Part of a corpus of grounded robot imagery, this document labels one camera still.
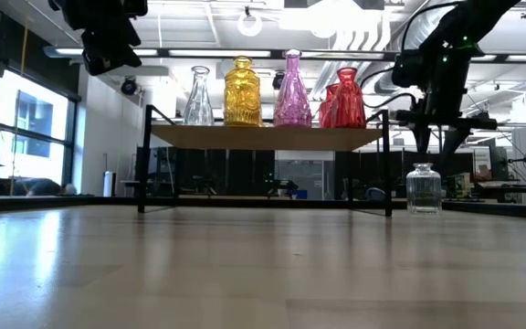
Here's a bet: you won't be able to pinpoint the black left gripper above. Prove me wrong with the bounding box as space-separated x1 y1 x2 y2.
47 0 149 77

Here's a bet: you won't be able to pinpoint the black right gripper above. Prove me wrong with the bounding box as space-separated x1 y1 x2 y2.
390 89 500 159

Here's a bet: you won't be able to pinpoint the clear square glass jar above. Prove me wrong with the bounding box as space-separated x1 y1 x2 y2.
405 162 443 215

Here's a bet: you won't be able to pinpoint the red squat vase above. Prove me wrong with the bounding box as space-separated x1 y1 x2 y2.
331 67 368 129

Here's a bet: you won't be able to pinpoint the clear tall flared vase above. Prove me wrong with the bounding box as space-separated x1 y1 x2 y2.
183 65 215 127

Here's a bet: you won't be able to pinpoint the red tall ribbed bottle vase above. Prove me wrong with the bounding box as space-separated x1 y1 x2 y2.
318 83 340 129

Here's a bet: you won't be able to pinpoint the yellow squat vase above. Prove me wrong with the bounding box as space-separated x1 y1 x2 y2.
224 55 263 128

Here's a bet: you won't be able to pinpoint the purple long-neck textured vase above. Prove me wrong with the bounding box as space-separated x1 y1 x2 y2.
272 48 313 128

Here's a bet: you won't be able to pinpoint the wooden shelf black metal legs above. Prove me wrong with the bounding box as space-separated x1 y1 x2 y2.
137 103 395 218

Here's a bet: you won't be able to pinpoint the green white canister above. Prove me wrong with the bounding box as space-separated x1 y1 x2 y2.
445 172 473 198

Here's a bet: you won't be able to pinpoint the long ceiling light bar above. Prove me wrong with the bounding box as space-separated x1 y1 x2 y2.
43 45 526 64

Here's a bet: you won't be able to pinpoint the white cylinder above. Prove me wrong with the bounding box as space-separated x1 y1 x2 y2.
102 170 117 197

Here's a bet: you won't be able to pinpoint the black device green light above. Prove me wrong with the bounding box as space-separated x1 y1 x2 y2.
262 171 300 198

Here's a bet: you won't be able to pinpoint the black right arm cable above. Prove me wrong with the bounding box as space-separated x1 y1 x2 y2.
358 0 463 111

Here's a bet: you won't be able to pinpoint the white ring lamp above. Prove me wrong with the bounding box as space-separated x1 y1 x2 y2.
237 13 263 37

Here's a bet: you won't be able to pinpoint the black aluminium rig frame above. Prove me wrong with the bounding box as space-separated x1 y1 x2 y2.
0 194 526 221

